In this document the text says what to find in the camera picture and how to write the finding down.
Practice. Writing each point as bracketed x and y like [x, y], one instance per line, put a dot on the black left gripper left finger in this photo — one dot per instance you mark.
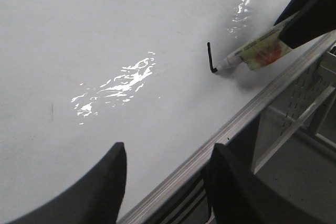
[94, 198]

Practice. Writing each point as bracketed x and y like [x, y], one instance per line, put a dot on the white whiteboard with aluminium frame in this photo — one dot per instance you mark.
[78, 76]

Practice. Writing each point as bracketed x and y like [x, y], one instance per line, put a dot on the white perforated metal rack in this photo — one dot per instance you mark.
[303, 104]

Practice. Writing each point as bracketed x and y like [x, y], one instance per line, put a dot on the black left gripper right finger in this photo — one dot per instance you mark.
[294, 187]

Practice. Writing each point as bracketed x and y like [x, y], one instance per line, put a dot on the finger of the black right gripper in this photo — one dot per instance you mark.
[311, 19]

